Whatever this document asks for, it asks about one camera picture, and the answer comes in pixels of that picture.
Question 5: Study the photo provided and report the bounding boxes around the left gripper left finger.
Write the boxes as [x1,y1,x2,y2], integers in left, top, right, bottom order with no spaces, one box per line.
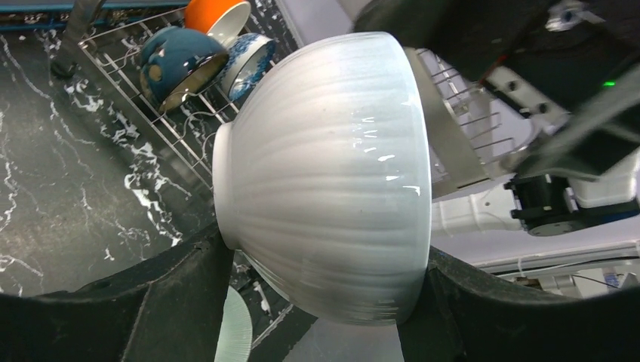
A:
[1,225,233,361]

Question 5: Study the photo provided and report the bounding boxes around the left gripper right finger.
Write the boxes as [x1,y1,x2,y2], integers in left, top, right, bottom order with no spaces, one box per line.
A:
[398,248,639,361]

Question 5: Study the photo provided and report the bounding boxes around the light green bowl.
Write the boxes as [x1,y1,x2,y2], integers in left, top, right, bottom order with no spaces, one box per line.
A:
[214,287,253,362]

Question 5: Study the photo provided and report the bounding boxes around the pale white ribbed bowl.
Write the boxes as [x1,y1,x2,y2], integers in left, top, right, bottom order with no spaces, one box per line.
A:
[212,32,432,326]

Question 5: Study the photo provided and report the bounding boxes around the dark blue gold bowl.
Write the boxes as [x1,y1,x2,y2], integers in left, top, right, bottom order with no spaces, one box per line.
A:
[140,26,229,112]

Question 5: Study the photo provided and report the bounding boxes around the blue white floral bowl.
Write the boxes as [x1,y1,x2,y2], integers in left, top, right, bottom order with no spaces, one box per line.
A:
[217,33,276,101]

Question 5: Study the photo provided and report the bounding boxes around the orange bowl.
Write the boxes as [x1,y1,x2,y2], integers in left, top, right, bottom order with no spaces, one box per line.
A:
[184,0,251,48]

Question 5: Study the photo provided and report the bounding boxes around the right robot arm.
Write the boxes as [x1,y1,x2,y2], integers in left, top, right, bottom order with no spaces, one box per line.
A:
[350,1,639,237]

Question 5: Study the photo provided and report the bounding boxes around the dark grey network switch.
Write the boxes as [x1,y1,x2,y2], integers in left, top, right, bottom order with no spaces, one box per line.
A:
[1,1,188,25]

